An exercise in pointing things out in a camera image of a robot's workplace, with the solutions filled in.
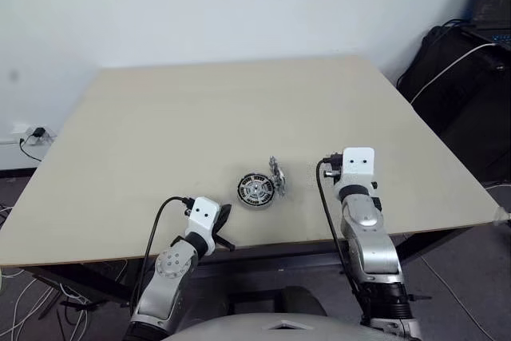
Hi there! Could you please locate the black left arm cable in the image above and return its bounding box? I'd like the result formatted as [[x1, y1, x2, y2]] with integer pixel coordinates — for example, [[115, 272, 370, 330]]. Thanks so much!
[[129, 196, 195, 311]]

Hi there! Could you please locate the black bag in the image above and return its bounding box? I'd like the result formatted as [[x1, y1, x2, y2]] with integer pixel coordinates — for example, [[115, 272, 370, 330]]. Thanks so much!
[[396, 24, 511, 187]]

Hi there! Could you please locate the silver gear plate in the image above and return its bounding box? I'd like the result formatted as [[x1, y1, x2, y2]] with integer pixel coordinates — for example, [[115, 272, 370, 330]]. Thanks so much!
[[266, 154, 289, 200]]

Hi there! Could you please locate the clear table corner guard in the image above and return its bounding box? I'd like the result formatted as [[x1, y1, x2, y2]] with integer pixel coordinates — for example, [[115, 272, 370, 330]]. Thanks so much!
[[492, 204, 511, 227]]

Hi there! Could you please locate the white power strip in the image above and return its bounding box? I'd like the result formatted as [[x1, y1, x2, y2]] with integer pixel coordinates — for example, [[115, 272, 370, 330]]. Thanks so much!
[[10, 125, 56, 145]]

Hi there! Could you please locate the black round part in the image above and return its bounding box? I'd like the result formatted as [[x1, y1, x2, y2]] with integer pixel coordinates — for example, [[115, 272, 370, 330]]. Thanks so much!
[[237, 172, 275, 204]]

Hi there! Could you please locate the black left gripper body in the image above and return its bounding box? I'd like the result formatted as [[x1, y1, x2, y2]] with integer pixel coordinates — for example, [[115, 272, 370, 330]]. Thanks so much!
[[208, 208, 225, 244]]

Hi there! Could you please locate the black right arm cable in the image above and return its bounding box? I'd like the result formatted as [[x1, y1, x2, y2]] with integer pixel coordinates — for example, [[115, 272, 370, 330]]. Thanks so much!
[[315, 152, 366, 319]]

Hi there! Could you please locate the grey robot torso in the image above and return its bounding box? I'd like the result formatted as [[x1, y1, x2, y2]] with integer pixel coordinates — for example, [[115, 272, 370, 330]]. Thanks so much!
[[158, 311, 402, 341]]

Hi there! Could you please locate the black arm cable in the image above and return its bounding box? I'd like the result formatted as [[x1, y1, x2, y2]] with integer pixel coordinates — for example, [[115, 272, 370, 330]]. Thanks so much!
[[315, 152, 366, 319], [129, 196, 195, 311]]

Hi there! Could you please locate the black laptop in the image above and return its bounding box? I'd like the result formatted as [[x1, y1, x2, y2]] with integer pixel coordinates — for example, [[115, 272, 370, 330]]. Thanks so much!
[[464, 0, 511, 45]]

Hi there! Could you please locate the white floor cable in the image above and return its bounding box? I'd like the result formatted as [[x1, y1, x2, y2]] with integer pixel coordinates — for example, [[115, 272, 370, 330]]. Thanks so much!
[[0, 263, 131, 341]]

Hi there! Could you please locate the white cable over bag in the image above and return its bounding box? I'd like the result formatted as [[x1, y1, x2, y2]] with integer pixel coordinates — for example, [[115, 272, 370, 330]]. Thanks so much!
[[408, 42, 501, 105]]

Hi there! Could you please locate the thin black wall cable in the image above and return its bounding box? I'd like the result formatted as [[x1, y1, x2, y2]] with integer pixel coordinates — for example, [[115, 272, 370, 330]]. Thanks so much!
[[18, 137, 43, 163]]

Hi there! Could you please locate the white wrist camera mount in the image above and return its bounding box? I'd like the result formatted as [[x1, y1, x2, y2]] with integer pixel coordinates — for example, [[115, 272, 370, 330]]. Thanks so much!
[[185, 196, 220, 247], [334, 147, 377, 189]]

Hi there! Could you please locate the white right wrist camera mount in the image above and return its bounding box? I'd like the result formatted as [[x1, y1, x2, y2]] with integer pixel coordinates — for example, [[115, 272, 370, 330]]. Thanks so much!
[[334, 147, 377, 189]]

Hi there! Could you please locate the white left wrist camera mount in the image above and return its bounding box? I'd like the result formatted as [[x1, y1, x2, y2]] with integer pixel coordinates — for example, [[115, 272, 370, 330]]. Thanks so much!
[[185, 196, 220, 247]]

